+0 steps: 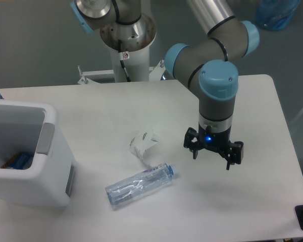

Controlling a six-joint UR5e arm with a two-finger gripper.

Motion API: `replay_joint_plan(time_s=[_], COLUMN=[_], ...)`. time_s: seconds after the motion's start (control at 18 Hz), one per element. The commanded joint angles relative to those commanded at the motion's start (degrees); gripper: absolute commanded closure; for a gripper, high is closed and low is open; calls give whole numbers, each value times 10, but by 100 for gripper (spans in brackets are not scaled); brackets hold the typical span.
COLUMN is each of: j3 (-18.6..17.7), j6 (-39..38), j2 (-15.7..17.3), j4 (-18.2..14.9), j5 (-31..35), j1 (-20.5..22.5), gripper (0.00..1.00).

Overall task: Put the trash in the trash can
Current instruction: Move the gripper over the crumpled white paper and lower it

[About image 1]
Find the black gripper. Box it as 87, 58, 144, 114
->
183, 125, 243, 170

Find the clear plastic water bottle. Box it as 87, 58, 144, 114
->
105, 163, 180, 210

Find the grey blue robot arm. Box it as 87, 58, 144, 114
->
70, 1, 260, 165

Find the trash inside bin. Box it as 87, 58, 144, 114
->
1, 152, 33, 170

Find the white trash can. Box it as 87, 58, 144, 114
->
0, 99, 76, 207

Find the blue water jug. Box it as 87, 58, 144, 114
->
255, 0, 300, 31

